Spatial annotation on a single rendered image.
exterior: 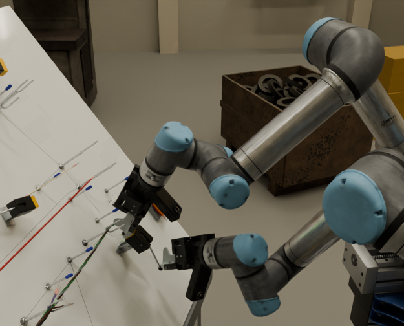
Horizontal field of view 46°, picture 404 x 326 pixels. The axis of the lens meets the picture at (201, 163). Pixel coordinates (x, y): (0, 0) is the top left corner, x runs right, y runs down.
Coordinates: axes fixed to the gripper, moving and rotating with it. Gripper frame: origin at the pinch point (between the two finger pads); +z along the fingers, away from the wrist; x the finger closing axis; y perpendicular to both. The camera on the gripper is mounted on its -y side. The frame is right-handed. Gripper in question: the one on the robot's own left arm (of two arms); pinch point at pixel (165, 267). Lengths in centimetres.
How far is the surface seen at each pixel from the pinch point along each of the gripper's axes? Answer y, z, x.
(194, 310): -14.2, 7.3, -14.7
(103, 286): -2.4, 1.5, 18.8
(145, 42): 338, 455, -352
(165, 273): -2.0, 8.0, -6.0
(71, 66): 191, 282, -127
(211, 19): 358, 376, -429
